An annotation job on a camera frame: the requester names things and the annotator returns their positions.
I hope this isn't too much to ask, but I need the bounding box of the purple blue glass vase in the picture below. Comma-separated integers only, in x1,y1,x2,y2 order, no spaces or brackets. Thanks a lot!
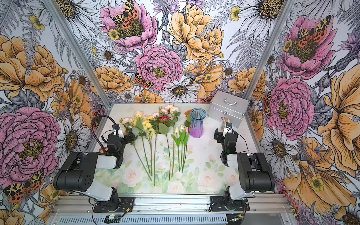
189,108,207,138

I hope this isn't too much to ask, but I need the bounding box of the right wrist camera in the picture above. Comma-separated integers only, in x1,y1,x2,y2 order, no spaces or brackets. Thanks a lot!
223,122,233,137

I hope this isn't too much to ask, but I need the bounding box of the peach rose flower stem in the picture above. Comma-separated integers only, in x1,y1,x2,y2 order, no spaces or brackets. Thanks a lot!
165,104,180,177

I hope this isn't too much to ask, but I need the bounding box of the silver metal case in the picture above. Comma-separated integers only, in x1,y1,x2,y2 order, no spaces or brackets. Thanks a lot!
208,91,249,128

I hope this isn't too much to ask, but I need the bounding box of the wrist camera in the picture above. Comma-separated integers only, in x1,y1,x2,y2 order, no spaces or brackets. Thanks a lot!
112,123,124,138
223,122,233,137

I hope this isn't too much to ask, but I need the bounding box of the pale pink flower stem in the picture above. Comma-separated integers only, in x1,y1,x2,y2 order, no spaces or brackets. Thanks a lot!
120,117,152,181

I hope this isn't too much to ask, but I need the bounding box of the aluminium front rail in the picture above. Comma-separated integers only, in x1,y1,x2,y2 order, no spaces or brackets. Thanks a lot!
48,194,297,225

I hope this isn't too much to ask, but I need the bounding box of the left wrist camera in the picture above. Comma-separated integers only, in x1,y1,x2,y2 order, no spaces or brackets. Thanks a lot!
112,123,124,138

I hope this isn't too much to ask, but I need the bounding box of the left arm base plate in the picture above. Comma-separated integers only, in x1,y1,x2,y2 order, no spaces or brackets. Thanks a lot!
92,197,135,213

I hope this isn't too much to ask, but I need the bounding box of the white tulip bunch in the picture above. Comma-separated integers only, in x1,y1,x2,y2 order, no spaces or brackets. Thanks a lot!
171,125,190,173

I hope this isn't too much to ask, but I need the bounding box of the yellow flower stem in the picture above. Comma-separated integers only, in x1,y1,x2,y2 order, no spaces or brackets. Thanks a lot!
133,111,156,185

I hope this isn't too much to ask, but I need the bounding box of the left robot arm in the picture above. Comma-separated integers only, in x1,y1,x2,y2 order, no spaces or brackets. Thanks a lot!
53,131,135,212

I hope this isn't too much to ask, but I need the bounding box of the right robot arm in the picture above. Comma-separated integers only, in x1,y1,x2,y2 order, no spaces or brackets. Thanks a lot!
211,128,275,212

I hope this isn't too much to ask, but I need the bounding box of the pink carnation flower stem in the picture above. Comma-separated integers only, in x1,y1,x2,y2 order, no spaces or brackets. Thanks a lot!
150,107,170,159

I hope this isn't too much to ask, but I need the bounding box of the red flower stem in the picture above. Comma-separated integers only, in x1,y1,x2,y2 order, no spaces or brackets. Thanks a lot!
158,122,171,180

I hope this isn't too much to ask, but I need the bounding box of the orange gerbera flower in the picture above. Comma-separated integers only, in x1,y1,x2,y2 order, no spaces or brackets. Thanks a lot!
184,110,192,128

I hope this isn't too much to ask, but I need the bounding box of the small glass bottle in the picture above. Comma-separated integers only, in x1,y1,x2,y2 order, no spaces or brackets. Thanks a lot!
221,118,230,131

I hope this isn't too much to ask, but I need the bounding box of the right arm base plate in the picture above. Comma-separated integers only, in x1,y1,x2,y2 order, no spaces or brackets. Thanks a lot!
208,196,250,212

